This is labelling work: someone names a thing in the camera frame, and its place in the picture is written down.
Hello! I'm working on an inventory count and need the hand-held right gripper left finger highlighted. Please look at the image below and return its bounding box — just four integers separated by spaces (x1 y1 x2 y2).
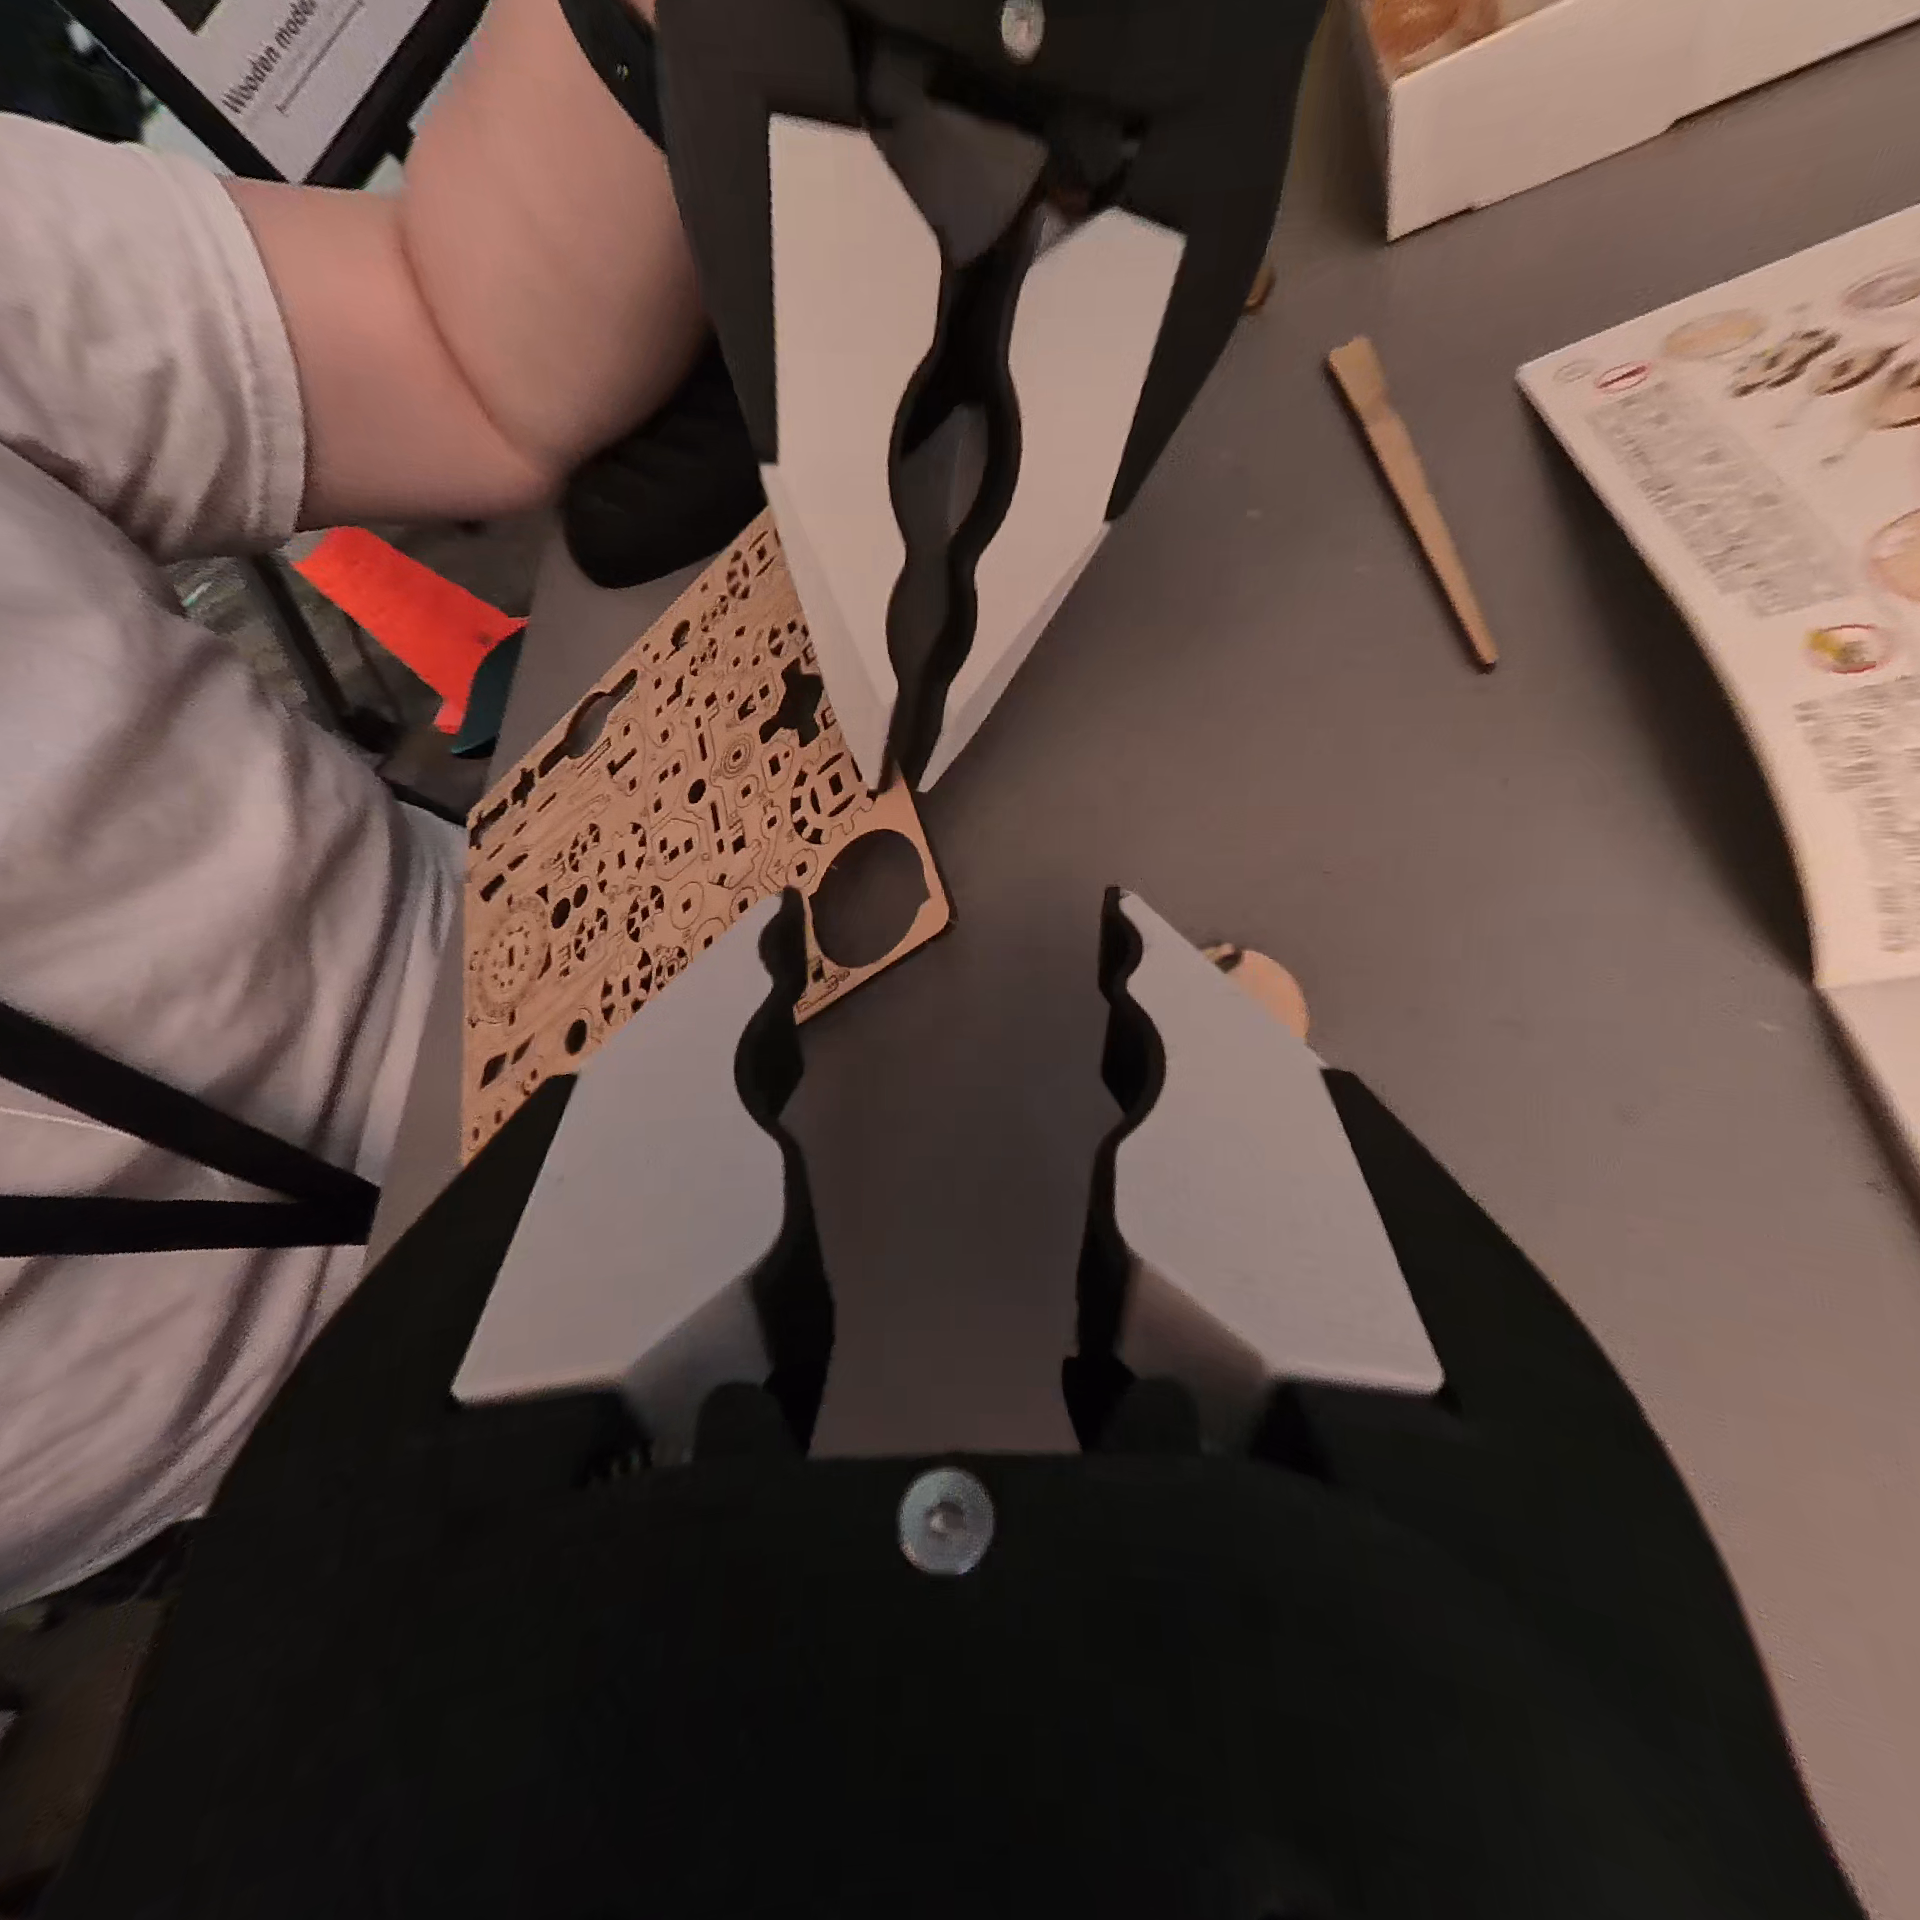
447 884 838 1469

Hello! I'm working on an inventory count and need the laser-cut wooden parts sheet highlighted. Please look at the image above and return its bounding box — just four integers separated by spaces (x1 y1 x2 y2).
457 509 954 1169

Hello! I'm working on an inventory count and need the wooden stick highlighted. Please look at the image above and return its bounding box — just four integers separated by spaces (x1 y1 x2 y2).
1325 336 1502 673

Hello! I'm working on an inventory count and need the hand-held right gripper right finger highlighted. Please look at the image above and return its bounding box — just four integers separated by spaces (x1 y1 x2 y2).
1063 884 1449 1455

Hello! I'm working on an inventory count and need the instruction booklet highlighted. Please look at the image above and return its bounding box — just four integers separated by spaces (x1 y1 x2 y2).
1515 201 1920 1203

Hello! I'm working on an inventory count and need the white cardboard box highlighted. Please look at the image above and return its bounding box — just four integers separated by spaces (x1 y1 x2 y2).
1339 0 1920 244

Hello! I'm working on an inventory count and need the operator in white shirt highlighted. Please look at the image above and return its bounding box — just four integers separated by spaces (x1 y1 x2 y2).
0 112 465 1607

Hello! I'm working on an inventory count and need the framed left tag sign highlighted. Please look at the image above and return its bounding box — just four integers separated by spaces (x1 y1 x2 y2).
59 0 488 191

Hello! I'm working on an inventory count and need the teal object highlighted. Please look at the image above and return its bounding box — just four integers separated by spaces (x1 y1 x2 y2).
449 632 527 759

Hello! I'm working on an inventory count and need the black textured pad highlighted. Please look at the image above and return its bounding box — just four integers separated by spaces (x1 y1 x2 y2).
558 336 769 591

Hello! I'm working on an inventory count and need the orange object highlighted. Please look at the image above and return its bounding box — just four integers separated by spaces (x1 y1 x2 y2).
287 525 530 736

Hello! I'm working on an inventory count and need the black wristband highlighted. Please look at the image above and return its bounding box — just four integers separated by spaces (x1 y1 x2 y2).
558 0 670 149

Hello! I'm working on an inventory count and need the black lanyard strap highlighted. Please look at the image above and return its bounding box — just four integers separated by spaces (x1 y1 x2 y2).
0 1001 384 1259

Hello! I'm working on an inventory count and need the round wooden disc part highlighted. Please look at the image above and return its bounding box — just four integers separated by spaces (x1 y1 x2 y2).
1200 943 1312 1045

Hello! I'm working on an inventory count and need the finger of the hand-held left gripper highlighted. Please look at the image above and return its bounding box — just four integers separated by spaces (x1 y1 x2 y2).
902 208 1190 797
761 114 969 788

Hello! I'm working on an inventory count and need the person's left forearm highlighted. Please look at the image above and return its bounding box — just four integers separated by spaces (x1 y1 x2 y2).
224 0 721 530

